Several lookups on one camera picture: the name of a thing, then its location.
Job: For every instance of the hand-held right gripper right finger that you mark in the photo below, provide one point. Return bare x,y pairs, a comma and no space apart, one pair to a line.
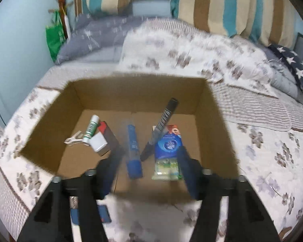
190,172

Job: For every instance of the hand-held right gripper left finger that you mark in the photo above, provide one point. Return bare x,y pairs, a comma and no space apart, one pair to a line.
108,172

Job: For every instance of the green snack packet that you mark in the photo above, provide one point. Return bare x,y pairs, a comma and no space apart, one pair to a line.
166,170

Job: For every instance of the white charger plug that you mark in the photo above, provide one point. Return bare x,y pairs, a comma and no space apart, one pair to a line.
99,143

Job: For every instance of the blue pen tube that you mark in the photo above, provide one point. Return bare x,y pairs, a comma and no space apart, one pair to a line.
133,153

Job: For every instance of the blue printed pack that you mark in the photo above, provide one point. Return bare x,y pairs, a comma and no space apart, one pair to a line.
169,145

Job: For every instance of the red and black small box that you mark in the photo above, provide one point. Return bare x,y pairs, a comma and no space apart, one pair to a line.
111,137

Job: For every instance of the green glue stick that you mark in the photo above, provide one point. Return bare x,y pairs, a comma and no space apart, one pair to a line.
91,130

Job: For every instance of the white plastic clip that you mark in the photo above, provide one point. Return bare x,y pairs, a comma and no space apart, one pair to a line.
70,140

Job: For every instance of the black cylindrical tube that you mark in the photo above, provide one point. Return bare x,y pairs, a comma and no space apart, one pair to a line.
164,120

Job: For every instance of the brown cardboard box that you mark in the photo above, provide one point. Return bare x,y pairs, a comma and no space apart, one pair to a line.
141,98

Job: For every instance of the brown striped mat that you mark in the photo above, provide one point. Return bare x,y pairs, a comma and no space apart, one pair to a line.
255,108

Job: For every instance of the white floral quilt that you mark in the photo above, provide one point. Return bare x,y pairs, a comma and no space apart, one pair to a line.
181,48

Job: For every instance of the grey folded quilt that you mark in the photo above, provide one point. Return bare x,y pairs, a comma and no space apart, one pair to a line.
285,83

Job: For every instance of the grey-blue patterned quilt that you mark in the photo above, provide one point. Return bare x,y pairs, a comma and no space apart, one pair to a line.
96,37

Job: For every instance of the green shopping bag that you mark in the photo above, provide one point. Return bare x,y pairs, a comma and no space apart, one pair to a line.
54,37

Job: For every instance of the navy star pillow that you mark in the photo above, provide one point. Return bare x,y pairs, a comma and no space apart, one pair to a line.
295,65

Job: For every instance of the white plastic rod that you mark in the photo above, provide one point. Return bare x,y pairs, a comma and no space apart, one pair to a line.
67,25

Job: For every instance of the wide striped curtain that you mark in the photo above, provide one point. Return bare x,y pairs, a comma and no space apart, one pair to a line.
229,5

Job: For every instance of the wooden coat rack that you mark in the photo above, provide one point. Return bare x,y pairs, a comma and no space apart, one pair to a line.
60,0

